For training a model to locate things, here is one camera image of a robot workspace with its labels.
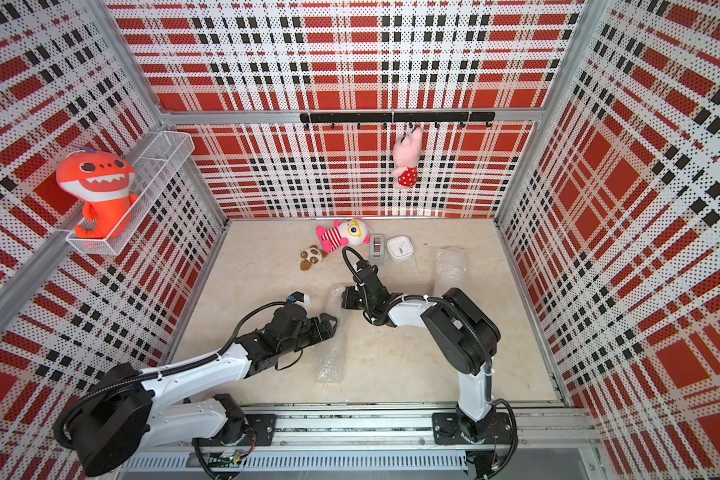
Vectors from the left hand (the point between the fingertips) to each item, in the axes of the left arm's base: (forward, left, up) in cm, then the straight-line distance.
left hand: (335, 325), depth 85 cm
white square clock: (+31, -21, -4) cm, 38 cm away
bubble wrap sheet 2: (+21, -37, 0) cm, 42 cm away
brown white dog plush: (+29, +12, -4) cm, 31 cm away
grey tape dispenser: (+31, -12, -4) cm, 34 cm away
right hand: (+11, -2, -2) cm, 11 cm away
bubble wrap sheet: (-10, 0, 0) cm, 10 cm away
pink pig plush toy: (+45, -22, +28) cm, 57 cm away
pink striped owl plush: (+36, -3, 0) cm, 36 cm away
